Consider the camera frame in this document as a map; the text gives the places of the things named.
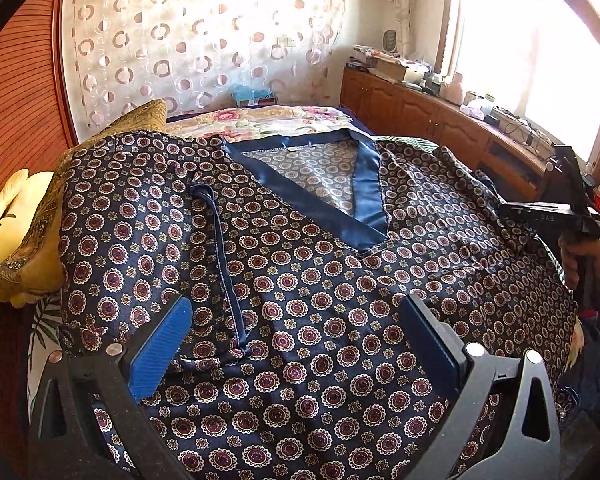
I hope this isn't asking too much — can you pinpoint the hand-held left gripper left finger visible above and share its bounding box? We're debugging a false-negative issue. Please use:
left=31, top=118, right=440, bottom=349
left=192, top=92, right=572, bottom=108
left=27, top=294, right=194, bottom=480

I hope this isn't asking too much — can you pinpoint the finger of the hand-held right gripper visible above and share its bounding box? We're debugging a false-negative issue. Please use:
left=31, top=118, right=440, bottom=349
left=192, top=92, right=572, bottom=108
left=497, top=201, right=535, bottom=222

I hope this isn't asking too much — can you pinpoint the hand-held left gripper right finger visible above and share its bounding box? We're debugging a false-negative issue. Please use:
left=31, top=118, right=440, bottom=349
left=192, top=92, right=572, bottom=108
left=405, top=294, right=563, bottom=480

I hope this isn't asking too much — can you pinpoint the navy medallion print shirt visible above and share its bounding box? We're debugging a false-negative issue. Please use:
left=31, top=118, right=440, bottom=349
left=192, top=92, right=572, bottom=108
left=55, top=127, right=581, bottom=480

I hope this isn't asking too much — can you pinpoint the person's right hand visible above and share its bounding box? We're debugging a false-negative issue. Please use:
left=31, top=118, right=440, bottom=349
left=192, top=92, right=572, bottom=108
left=559, top=234, right=600, bottom=291

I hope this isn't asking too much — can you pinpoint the white plastic bag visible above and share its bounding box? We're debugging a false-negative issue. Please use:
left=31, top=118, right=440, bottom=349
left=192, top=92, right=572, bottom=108
left=460, top=97, right=493, bottom=120

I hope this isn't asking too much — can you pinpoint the leaf print bedsheet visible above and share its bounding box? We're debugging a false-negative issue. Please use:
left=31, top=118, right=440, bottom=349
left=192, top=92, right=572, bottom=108
left=27, top=295, right=71, bottom=411

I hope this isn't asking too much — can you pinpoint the pink bottle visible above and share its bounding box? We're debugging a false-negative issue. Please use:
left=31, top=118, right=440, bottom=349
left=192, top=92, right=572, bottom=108
left=440, top=72, right=463, bottom=106

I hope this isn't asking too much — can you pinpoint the wooden cabinet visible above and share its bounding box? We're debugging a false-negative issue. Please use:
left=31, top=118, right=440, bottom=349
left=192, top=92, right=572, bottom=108
left=340, top=67, right=556, bottom=201

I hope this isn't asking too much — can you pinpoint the gold patterned pillow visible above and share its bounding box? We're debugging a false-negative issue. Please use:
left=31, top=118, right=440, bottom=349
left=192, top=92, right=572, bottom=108
left=0, top=100, right=168, bottom=303

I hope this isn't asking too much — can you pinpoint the window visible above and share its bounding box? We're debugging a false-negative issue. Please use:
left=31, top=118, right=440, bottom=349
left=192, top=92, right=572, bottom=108
left=440, top=0, right=600, bottom=181

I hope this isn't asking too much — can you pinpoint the cardboard box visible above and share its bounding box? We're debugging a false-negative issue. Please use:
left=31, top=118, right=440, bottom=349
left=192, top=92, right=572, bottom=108
left=375, top=55, right=421, bottom=83

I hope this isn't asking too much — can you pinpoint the yellow plush toy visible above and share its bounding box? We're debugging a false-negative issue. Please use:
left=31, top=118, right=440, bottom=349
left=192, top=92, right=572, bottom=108
left=0, top=169, right=56, bottom=308

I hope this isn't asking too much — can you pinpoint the beige window curtain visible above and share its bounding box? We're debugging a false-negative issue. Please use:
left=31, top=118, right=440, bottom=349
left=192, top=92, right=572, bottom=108
left=390, top=0, right=421, bottom=61

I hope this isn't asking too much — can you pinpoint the floral blanket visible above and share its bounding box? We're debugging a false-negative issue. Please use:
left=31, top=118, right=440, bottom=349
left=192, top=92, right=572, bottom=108
left=167, top=105, right=371, bottom=148

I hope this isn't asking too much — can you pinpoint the teal plastic bag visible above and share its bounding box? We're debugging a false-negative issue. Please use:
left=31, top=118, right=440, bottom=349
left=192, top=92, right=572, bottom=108
left=230, top=84, right=273, bottom=106

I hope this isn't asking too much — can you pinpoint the wooden slatted door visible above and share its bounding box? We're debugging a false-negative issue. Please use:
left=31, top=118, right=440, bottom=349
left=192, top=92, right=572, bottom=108
left=0, top=0, right=78, bottom=211

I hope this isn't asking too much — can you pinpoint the circle print sheer curtain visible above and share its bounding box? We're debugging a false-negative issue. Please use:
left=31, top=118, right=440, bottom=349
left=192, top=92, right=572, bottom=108
left=62, top=0, right=348, bottom=133

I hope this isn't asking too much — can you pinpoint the tangle of cables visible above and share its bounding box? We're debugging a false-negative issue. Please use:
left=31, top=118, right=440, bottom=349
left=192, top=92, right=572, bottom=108
left=500, top=110, right=556, bottom=156

